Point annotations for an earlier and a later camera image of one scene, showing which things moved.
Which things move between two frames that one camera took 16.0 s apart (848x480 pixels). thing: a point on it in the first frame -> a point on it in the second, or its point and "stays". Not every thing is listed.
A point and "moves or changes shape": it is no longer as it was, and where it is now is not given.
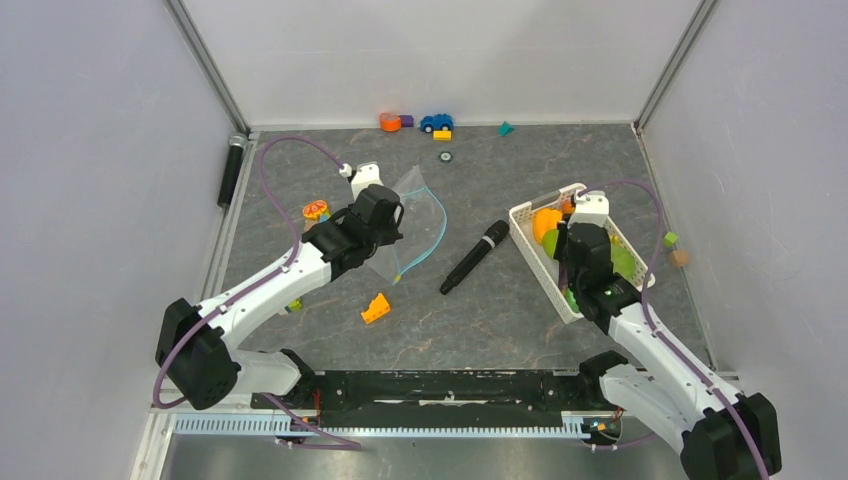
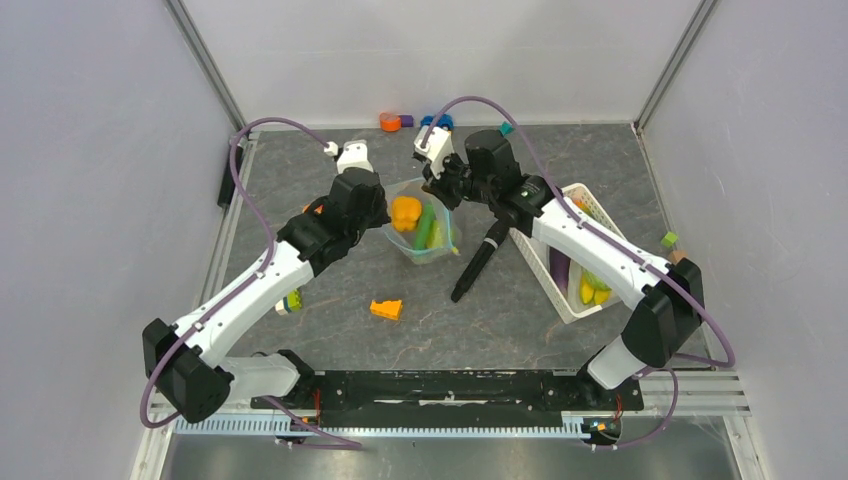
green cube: x=669 y=239 stays
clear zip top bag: x=424 y=223 moves or changes shape
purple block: x=406 y=120 stays
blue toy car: x=438 y=122 stays
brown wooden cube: x=679 y=258 stays
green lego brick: x=295 y=305 stays
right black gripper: x=562 y=227 -> x=438 y=186
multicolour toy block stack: x=315 y=213 stays
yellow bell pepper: x=545 y=220 moves or changes shape
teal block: x=505 y=128 stays
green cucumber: x=571 y=301 -> x=427 y=215
